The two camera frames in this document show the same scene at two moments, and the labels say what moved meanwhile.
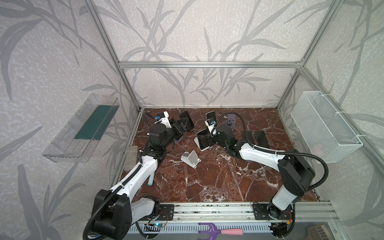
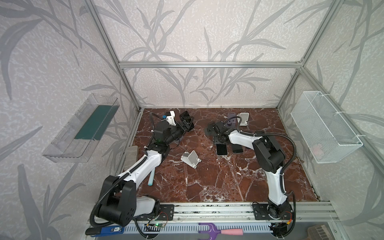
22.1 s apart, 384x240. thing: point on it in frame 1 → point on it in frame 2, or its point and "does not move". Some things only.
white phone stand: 196,140 → 244,116
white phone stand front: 191,158 does not move
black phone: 211,114 → 221,149
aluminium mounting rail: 235,213 does not move
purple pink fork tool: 214,231 does not move
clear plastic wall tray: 77,140 does not move
